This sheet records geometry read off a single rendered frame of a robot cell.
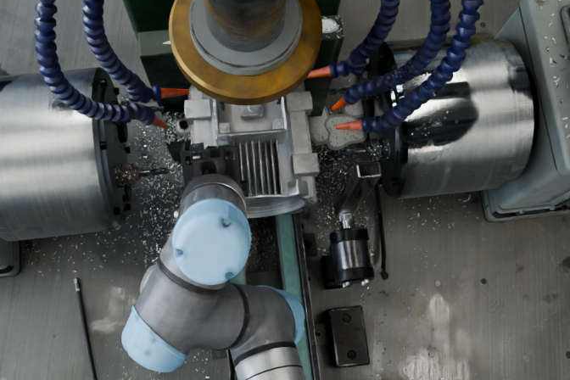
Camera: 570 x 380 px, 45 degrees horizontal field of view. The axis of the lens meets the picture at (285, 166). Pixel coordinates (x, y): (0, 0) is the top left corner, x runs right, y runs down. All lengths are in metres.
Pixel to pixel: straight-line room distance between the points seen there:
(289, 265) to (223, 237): 0.50
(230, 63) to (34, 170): 0.35
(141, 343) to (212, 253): 0.13
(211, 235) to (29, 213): 0.42
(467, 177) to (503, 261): 0.34
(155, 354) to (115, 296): 0.56
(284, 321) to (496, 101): 0.44
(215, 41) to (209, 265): 0.26
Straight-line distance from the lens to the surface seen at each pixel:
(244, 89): 0.79
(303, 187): 1.01
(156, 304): 0.72
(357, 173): 0.86
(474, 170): 1.05
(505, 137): 1.04
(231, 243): 0.67
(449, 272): 1.33
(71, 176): 0.99
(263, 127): 1.01
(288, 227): 1.17
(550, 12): 1.12
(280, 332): 0.80
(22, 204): 1.02
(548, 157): 1.09
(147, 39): 1.04
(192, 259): 0.67
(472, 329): 1.33
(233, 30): 0.74
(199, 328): 0.74
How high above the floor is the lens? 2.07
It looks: 75 degrees down
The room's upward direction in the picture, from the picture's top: 10 degrees clockwise
